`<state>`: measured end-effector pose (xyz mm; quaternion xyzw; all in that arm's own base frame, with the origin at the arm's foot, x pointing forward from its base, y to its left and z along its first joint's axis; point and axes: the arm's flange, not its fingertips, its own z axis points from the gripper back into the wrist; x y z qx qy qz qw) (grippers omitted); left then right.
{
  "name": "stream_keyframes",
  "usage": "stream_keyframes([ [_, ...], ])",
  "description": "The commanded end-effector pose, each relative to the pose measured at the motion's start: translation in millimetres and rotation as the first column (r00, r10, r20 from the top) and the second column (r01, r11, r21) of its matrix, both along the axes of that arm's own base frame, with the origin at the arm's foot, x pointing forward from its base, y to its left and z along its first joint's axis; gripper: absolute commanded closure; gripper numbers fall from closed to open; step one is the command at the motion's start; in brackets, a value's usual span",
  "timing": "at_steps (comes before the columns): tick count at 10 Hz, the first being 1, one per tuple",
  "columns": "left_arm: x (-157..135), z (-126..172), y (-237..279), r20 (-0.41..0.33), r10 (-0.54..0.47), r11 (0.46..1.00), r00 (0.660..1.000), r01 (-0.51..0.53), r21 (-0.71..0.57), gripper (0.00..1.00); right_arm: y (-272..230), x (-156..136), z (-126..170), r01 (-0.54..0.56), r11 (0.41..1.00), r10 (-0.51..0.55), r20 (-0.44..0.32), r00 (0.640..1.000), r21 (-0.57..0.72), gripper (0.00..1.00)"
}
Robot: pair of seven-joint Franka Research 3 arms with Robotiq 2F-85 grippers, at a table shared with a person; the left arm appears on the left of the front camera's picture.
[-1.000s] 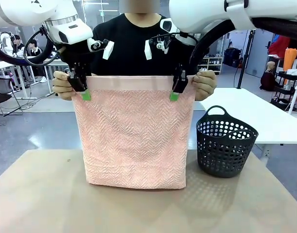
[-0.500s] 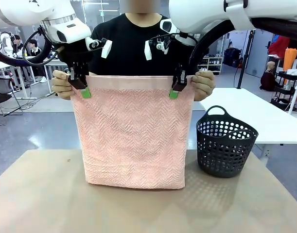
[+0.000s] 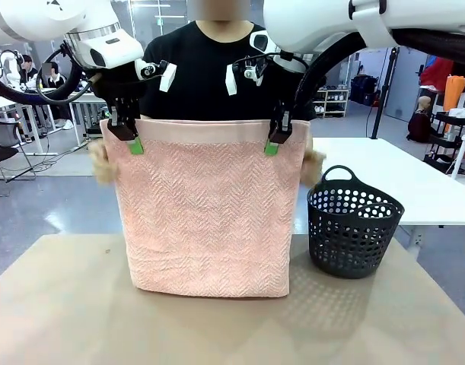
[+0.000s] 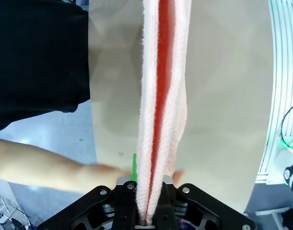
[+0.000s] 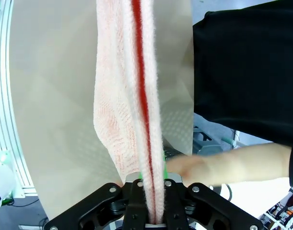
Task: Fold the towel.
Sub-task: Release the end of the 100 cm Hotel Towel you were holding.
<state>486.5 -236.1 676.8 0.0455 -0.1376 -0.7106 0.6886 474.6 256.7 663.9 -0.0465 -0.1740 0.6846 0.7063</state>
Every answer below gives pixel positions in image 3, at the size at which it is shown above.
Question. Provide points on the person's black t-shirt torso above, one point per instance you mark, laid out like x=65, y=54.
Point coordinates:
x=201, y=76

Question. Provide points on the black rolling cart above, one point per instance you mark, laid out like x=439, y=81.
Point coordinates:
x=445, y=140

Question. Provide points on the pink herringbone towel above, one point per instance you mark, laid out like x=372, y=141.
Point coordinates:
x=209, y=213

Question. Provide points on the dark grey perforated plastic basket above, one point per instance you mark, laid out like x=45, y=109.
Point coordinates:
x=346, y=266

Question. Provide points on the orange hanging cloth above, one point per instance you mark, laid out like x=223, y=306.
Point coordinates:
x=453, y=95

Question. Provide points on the large white table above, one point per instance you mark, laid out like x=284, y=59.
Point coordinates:
x=418, y=182

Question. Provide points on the white desk with lights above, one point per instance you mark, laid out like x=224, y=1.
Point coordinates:
x=11, y=100

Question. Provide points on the mannequin with red blue jacket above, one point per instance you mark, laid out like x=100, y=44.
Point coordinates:
x=441, y=70

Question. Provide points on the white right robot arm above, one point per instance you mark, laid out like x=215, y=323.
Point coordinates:
x=312, y=23

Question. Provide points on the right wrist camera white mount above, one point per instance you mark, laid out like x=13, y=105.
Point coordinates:
x=231, y=80

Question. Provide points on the bald mannequin dark red garment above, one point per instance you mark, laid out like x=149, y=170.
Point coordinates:
x=420, y=121

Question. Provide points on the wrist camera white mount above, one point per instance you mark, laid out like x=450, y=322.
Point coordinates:
x=167, y=78
x=231, y=80

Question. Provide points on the person's left hand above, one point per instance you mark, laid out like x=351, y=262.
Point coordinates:
x=312, y=167

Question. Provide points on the black mesh office chair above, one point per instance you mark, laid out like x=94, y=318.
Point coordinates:
x=4, y=135

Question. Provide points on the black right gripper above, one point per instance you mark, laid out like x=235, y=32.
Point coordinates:
x=290, y=89

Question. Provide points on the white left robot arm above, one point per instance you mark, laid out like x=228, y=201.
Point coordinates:
x=45, y=15

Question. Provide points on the seated person black white top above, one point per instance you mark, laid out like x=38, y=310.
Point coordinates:
x=56, y=81

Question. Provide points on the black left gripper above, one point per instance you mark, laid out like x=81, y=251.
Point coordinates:
x=118, y=85

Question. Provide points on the white shoe rack shelf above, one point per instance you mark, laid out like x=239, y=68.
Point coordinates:
x=333, y=102

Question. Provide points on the person's right hand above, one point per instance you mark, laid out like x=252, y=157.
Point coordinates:
x=100, y=167

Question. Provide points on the white desk with cardboard box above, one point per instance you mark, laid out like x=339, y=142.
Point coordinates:
x=83, y=97

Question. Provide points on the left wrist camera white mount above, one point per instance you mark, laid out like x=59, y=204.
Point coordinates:
x=167, y=78

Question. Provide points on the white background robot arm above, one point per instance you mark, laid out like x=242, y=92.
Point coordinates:
x=12, y=70

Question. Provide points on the seated person black shirt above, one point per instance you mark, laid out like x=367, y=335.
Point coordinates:
x=29, y=74

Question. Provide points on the black tripod stand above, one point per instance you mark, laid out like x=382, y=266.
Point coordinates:
x=386, y=87

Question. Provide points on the black bag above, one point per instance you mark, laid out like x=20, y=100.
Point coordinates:
x=363, y=89

